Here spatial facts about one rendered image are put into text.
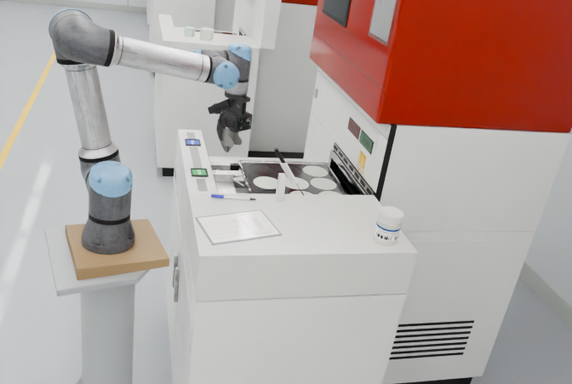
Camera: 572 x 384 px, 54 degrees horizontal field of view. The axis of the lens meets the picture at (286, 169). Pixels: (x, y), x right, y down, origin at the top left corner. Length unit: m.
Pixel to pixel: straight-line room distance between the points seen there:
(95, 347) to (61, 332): 0.86
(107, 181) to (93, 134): 0.17
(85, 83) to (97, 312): 0.67
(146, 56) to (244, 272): 0.62
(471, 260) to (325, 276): 0.82
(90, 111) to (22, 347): 1.32
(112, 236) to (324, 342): 0.69
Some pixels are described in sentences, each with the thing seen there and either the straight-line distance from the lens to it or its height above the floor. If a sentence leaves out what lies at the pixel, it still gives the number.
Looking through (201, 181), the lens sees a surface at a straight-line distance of 1.88.
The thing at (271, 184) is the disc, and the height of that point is 0.90.
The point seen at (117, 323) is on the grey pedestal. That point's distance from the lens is 1.84.
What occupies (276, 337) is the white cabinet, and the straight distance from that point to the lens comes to 1.71.
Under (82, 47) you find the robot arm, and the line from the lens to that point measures 1.52.
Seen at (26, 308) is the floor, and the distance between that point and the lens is 2.91.
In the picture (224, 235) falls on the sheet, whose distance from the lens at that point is 1.57.
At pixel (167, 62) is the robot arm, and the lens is 1.56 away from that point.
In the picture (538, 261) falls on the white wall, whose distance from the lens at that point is 3.62.
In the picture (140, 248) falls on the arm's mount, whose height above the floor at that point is 0.85.
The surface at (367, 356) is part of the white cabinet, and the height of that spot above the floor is 0.58.
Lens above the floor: 1.79
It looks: 24 degrees down
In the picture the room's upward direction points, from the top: 8 degrees clockwise
